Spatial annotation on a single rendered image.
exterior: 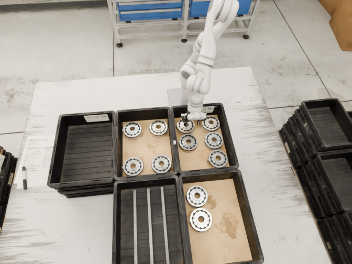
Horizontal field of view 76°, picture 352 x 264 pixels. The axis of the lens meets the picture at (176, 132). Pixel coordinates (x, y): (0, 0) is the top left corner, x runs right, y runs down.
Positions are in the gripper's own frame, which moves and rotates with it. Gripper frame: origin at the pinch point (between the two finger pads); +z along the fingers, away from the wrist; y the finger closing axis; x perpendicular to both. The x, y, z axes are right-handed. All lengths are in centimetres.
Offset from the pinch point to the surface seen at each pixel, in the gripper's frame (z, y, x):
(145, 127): 4.9, 26.5, -2.3
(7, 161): 60, 139, -14
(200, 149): 5.2, -3.2, 14.1
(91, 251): 18, 55, 58
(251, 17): 58, -101, -183
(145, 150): 5.0, 27.1, 12.4
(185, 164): 5.3, 6.4, 22.0
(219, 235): 6, -5, 58
